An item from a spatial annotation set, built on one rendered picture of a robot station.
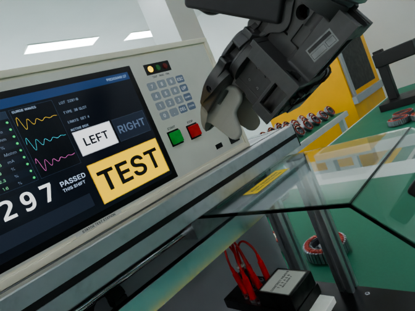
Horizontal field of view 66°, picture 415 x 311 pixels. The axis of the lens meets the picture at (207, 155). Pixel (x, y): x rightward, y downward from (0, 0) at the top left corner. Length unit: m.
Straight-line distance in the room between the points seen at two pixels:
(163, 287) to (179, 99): 0.27
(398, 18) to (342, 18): 5.26
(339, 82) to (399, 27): 1.90
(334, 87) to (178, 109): 3.47
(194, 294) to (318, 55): 0.47
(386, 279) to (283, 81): 0.56
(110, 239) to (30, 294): 0.09
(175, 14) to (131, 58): 4.09
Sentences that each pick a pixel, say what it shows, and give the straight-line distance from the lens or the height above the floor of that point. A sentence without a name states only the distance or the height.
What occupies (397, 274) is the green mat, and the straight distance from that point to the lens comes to 0.79.
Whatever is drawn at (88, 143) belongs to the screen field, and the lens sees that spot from 0.41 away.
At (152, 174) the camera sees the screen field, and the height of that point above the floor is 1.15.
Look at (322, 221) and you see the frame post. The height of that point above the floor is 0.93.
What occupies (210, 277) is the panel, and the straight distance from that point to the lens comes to 0.65.
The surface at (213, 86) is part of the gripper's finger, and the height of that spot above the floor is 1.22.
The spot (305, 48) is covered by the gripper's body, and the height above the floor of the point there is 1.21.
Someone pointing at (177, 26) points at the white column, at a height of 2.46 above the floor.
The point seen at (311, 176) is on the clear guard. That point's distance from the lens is 0.44.
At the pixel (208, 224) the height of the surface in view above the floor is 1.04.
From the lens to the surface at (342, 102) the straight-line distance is 3.90.
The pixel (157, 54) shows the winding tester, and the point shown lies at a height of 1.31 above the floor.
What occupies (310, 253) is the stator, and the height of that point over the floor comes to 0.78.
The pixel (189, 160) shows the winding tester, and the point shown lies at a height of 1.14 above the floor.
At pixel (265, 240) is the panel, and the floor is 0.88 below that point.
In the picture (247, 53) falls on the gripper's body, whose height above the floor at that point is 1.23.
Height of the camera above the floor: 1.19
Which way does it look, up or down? 6 degrees down
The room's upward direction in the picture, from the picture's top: 23 degrees counter-clockwise
